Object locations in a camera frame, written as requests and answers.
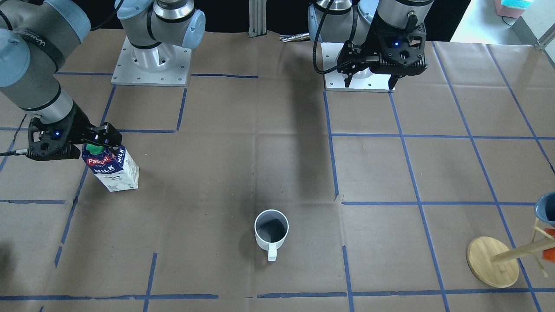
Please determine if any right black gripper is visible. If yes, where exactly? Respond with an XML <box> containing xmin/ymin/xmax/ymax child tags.
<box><xmin>26</xmin><ymin>104</ymin><xmax>122</xmax><ymax>161</ymax></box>

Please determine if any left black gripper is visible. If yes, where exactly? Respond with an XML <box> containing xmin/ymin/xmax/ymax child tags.
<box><xmin>337</xmin><ymin>17</ymin><xmax>428</xmax><ymax>91</ymax></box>

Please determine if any blue white milk carton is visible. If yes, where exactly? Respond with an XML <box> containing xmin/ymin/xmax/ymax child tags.
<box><xmin>82</xmin><ymin>144</ymin><xmax>140</xmax><ymax>192</ymax></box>

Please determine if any white grey mug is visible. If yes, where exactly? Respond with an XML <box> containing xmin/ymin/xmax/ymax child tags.
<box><xmin>254</xmin><ymin>209</ymin><xmax>290</xmax><ymax>261</ymax></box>

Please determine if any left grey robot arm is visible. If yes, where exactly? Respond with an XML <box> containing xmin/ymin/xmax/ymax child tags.
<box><xmin>308</xmin><ymin>0</ymin><xmax>432</xmax><ymax>92</ymax></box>

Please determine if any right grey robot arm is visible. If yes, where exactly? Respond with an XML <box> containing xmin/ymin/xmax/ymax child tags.
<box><xmin>1</xmin><ymin>0</ymin><xmax>206</xmax><ymax>161</ymax></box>

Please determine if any wooden mug tree stand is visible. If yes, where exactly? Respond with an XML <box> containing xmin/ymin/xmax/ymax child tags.
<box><xmin>466</xmin><ymin>218</ymin><xmax>555</xmax><ymax>288</ymax></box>

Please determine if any blue mug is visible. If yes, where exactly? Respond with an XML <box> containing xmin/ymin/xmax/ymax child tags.
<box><xmin>534</xmin><ymin>191</ymin><xmax>555</xmax><ymax>227</ymax></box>

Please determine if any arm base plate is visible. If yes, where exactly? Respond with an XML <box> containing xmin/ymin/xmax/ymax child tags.
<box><xmin>111</xmin><ymin>38</ymin><xmax>193</xmax><ymax>87</ymax></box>
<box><xmin>320</xmin><ymin>42</ymin><xmax>391</xmax><ymax>92</ymax></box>

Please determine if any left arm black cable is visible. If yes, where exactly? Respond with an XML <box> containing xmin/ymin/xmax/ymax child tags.
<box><xmin>312</xmin><ymin>0</ymin><xmax>347</xmax><ymax>75</ymax></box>

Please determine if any aluminium frame post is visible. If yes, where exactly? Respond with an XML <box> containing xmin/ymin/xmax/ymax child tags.
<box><xmin>248</xmin><ymin>0</ymin><xmax>267</xmax><ymax>38</ymax></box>

